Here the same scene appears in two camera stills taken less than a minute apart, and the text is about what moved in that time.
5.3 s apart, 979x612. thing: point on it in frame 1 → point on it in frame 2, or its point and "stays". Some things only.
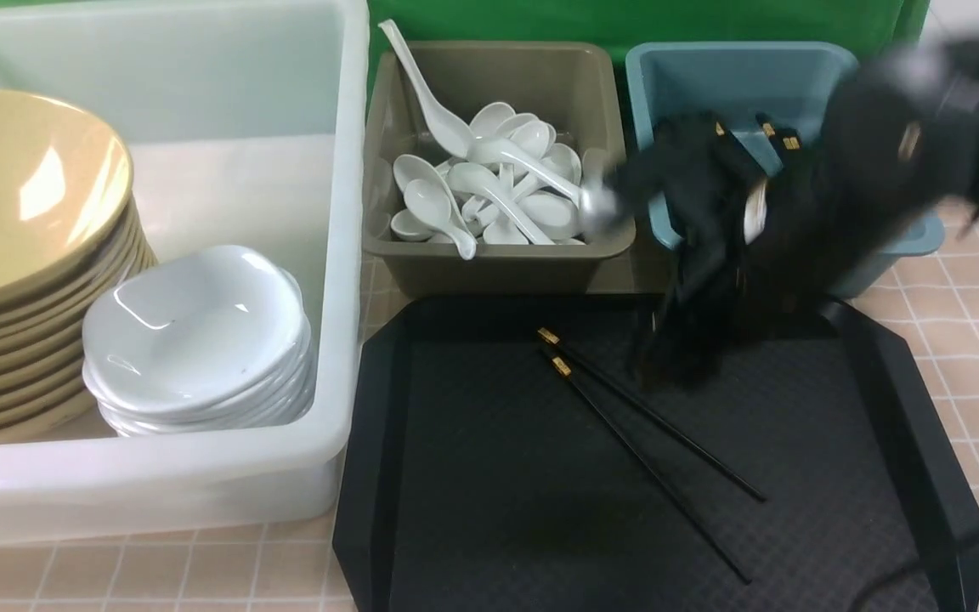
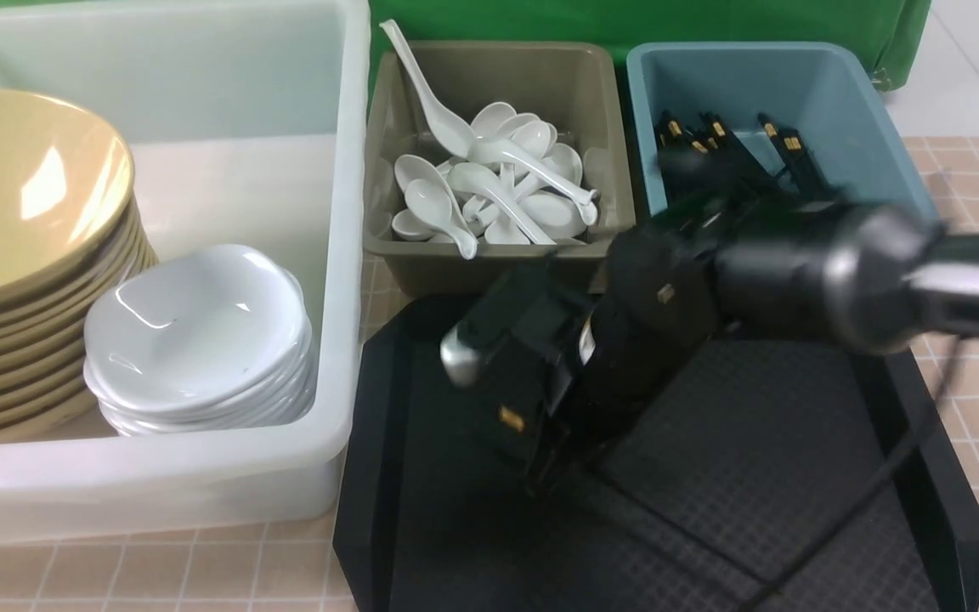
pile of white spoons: x=517 y=185 stays
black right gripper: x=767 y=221 → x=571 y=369
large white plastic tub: x=246 y=123 stays
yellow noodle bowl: x=36 y=194 stays
